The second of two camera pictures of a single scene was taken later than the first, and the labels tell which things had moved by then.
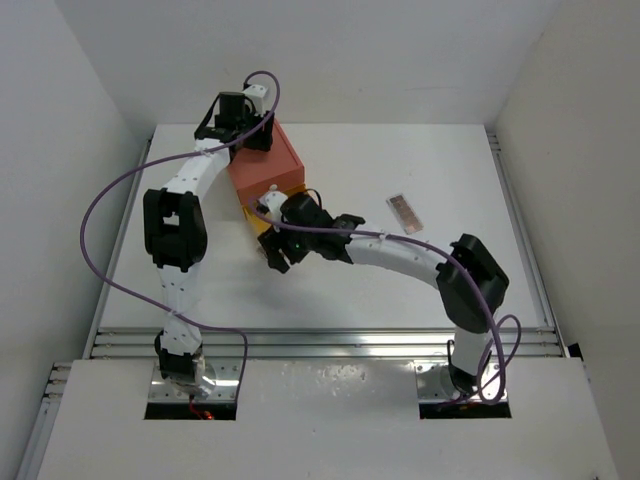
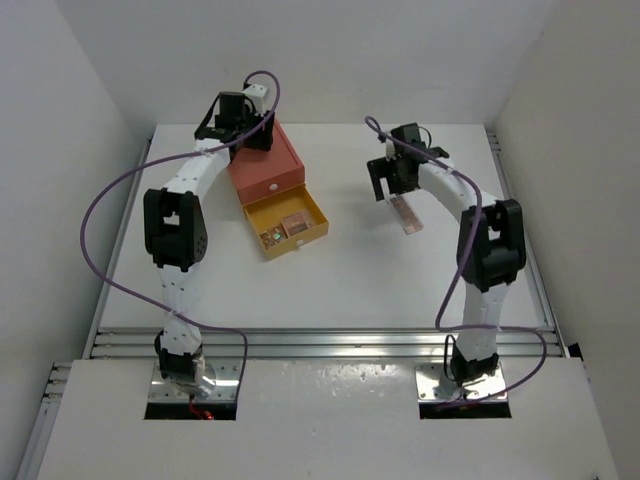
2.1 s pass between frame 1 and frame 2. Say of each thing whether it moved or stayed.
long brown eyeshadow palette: stayed
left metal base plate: stayed
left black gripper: stayed
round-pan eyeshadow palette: moved
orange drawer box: stayed
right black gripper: moved
